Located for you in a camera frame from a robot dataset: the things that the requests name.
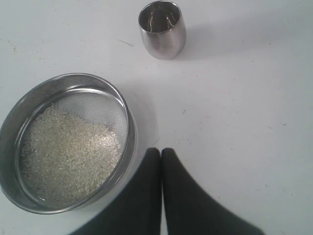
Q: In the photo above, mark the round steel mesh sieve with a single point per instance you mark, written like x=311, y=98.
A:
x=88, y=96

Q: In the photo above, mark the yellow grain powder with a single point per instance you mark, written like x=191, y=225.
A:
x=65, y=158

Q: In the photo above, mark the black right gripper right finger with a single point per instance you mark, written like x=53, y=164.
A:
x=189, y=210

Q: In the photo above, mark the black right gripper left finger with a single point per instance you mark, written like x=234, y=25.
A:
x=137, y=208

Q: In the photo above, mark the stainless steel cup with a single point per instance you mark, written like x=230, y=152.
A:
x=162, y=29

